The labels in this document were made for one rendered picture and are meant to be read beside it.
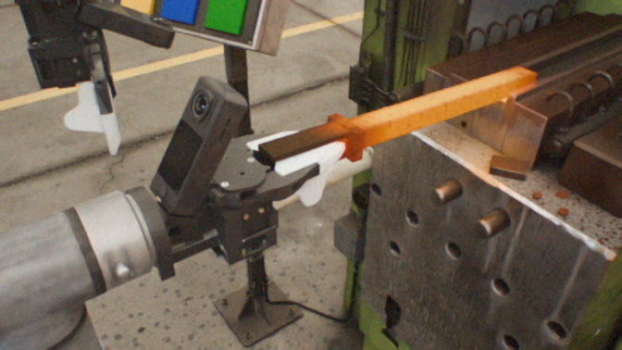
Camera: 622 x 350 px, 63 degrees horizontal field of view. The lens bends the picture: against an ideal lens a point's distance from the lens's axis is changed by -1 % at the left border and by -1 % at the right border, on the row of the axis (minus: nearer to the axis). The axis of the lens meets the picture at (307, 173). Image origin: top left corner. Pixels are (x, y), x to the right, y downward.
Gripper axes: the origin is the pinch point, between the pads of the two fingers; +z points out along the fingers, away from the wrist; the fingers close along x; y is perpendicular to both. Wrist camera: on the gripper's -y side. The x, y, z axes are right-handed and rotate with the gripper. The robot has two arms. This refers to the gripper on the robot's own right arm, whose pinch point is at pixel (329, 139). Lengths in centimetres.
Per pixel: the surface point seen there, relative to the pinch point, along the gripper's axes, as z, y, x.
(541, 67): 39.3, 2.4, -1.6
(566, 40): 51, 2, -5
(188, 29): 7, 5, -50
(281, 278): 35, 100, -67
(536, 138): 27.5, 6.0, 6.9
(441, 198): 17.9, 14.5, 1.8
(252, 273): 20, 81, -58
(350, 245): 37, 64, -37
